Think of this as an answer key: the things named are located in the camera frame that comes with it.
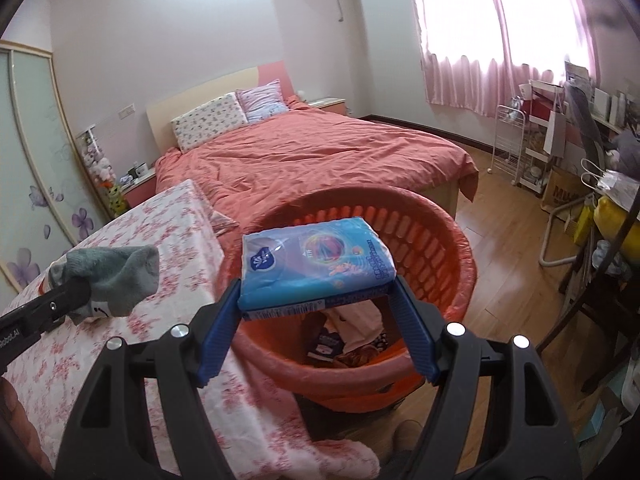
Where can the red plaid scrunchie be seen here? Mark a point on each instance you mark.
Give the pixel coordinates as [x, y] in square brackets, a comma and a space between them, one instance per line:
[357, 358]

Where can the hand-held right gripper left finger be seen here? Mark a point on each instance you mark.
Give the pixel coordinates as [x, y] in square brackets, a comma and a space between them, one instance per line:
[220, 330]

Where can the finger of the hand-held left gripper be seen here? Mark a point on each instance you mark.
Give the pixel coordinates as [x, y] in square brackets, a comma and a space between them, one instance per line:
[67, 297]

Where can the person's brown shoe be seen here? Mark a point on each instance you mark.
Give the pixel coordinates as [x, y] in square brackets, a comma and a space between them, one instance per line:
[407, 442]

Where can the pink striped pillow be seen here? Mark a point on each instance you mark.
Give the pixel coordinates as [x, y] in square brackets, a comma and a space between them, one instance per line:
[262, 100]

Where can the brown cardboard box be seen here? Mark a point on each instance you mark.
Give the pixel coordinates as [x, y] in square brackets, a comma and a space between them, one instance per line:
[562, 190]

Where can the glass floral wardrobe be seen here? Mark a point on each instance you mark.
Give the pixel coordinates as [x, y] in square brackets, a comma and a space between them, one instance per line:
[35, 160]

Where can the yellow bag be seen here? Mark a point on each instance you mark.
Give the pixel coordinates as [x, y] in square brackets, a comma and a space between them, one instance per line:
[617, 220]

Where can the pink floral tablecloth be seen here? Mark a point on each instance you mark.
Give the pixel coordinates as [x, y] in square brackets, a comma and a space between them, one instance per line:
[150, 220]

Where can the grey mesh chair back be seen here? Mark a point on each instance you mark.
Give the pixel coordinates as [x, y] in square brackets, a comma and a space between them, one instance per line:
[587, 120]

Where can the pink nightstand with mugs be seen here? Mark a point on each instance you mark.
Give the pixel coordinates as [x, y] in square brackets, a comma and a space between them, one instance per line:
[140, 190]

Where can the red white shelf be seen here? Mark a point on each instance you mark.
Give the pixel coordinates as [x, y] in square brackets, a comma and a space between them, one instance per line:
[545, 110]

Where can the orange plastic basket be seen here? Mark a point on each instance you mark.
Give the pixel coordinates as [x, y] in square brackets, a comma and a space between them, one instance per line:
[300, 385]

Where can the plush toy holder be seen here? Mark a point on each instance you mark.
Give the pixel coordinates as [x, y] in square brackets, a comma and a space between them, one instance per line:
[102, 170]

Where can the white wall outlet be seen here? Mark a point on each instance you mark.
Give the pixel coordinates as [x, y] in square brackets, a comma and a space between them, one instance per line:
[127, 110]

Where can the white paper bag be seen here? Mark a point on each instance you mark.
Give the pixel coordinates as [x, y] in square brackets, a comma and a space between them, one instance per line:
[612, 182]

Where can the pink curtain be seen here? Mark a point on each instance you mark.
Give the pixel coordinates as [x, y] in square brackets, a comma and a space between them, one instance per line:
[475, 75]

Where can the grey sock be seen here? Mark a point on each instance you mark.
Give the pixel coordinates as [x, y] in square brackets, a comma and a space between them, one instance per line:
[120, 270]

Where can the black floral sock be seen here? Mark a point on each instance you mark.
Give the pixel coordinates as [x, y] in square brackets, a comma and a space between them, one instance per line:
[381, 341]

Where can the white mug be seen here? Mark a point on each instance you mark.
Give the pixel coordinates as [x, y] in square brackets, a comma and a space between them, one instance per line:
[141, 167]

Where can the blue white packet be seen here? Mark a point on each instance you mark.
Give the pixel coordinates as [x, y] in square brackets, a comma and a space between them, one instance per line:
[325, 346]

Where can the white floral pillow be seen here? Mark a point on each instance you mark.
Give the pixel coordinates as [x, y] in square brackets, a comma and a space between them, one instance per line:
[210, 122]

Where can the cream pink headboard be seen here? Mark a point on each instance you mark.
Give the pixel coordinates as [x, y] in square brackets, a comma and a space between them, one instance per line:
[200, 95]

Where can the cream cloth bag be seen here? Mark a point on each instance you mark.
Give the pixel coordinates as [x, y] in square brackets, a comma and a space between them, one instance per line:
[355, 325]

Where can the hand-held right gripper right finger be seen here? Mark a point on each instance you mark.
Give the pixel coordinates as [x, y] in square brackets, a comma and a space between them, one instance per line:
[415, 330]

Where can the coral duvet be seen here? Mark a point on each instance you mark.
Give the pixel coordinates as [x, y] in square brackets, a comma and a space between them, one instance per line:
[325, 160]

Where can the blue tissue pack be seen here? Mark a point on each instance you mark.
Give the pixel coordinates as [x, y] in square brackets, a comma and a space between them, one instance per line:
[310, 265]

